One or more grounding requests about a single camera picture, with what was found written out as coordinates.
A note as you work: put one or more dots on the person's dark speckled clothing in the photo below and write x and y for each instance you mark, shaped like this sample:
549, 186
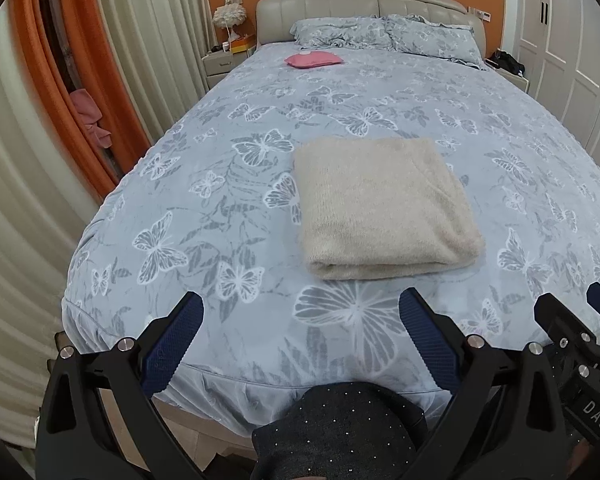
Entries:
340, 435

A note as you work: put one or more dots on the black bag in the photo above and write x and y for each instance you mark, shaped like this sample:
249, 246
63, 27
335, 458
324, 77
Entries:
510, 62

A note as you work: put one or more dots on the beige pleated curtain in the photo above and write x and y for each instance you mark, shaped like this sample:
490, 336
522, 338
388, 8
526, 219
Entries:
25, 210
155, 35

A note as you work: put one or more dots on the white panelled wardrobe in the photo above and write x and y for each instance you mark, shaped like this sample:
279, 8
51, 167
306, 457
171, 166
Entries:
570, 45

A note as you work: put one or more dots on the orange curtain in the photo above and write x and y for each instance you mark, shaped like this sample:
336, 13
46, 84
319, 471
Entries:
85, 35

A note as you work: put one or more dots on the white feather table lamp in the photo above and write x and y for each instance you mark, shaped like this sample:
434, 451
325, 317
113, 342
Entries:
228, 17

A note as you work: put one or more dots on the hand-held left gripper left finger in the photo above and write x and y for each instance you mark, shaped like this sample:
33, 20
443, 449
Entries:
172, 340

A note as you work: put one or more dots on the blue butterfly print pillow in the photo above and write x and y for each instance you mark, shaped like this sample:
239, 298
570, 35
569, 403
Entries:
340, 32
435, 40

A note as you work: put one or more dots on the beige padded bed headboard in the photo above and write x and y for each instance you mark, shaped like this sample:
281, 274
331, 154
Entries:
330, 5

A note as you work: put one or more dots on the bed with butterfly cover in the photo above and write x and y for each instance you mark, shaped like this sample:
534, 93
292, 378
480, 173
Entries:
230, 185

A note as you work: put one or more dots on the beige nightstand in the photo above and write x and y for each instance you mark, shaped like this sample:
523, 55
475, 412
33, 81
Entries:
222, 67
512, 80

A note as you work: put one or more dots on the beige towel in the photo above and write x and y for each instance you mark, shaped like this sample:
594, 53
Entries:
385, 205

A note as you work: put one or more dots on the white wall switch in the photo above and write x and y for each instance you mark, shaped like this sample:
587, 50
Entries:
479, 13
233, 1

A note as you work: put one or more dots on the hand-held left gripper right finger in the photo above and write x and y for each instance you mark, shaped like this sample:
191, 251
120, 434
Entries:
430, 340

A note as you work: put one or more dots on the orange box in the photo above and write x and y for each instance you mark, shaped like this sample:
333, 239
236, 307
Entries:
242, 44

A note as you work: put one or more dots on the pink hanging clothes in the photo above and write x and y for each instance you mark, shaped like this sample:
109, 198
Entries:
91, 120

